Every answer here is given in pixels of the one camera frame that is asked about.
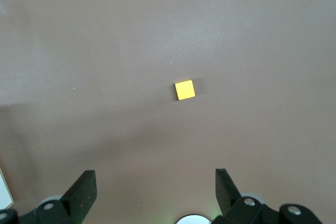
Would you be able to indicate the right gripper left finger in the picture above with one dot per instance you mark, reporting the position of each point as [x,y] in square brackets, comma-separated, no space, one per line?
[78,197]

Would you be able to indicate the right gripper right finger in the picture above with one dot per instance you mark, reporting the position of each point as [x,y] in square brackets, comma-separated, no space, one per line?
[227,197]

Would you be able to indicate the yellow wooden cube block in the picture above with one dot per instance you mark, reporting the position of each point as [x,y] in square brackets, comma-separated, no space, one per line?
[185,90]

